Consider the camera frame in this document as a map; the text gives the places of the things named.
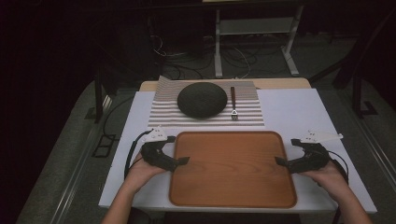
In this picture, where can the striped placemat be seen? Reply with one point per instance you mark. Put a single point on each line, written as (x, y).
(249, 116)

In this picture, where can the wooden tray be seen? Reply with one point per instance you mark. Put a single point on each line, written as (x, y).
(232, 169)

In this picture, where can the dark round plate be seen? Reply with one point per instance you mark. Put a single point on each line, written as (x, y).
(202, 100)

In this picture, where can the person's left hand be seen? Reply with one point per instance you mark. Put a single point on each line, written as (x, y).
(141, 174)

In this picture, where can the dark metal stand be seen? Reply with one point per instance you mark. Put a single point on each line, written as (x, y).
(99, 93)

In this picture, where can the black floor frame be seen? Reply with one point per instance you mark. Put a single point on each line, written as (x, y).
(104, 145)

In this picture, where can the person's right hand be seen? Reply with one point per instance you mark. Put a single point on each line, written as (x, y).
(330, 179)

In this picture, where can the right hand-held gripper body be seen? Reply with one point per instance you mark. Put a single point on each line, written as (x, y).
(314, 154)

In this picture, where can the dark stand with foot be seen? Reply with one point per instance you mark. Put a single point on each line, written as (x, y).
(361, 99)

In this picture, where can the white metal stand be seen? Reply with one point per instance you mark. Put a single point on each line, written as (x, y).
(257, 26)

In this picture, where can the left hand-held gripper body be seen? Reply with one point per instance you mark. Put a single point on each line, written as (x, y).
(152, 149)

